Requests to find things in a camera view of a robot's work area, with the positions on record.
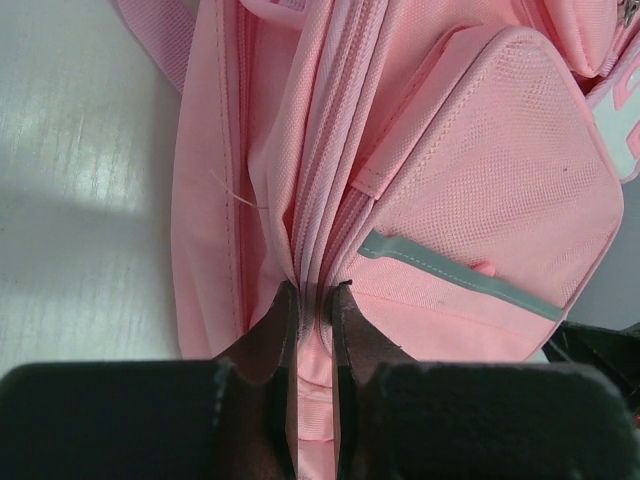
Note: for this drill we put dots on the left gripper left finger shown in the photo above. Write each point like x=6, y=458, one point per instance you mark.
x=229, y=417

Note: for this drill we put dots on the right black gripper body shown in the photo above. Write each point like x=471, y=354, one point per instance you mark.
x=613, y=353

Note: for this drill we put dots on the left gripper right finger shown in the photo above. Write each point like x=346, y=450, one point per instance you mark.
x=400, y=418

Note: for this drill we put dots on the pink student backpack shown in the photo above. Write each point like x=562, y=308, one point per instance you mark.
x=458, y=162

